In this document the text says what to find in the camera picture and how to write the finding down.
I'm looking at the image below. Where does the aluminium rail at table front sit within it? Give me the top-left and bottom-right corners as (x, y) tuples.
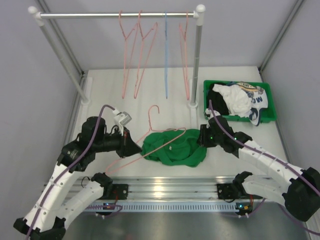
(112, 176), (234, 202)

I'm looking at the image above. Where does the blue wire hanger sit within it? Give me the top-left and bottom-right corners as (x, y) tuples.
(164, 11), (169, 99)

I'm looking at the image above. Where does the white printed shirt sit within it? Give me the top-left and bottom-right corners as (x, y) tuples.
(212, 81), (269, 126)

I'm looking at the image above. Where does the green tank top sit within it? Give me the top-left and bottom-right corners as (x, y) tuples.
(140, 129), (207, 168)

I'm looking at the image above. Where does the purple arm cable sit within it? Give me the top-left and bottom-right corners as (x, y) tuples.
(24, 104), (123, 240)
(208, 99), (320, 236)

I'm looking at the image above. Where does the white clothes rack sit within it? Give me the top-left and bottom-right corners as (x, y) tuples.
(27, 4), (207, 131)

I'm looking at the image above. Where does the pink wire hanger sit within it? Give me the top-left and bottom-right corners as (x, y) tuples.
(105, 104), (187, 175)

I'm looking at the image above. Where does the green plastic bin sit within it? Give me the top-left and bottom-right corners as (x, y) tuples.
(203, 80), (277, 123)

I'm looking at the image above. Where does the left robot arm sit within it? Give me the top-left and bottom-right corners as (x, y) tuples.
(13, 112), (142, 240)

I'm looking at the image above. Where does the black garment in bin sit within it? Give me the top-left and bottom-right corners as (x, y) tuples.
(206, 83), (229, 116)

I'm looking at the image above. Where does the pink hanger rightmost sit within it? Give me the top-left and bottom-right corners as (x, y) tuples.
(179, 15), (190, 100)

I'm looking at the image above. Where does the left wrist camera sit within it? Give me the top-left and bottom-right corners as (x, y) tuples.
(112, 108), (132, 134)

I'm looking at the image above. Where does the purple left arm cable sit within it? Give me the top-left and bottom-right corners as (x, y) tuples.
(24, 104), (123, 240)

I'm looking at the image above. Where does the slotted cable duct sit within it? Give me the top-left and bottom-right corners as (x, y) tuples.
(84, 201), (256, 213)

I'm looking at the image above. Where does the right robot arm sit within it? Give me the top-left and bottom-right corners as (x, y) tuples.
(197, 115), (320, 222)

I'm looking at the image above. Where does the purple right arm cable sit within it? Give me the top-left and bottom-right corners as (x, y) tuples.
(208, 99), (320, 236)

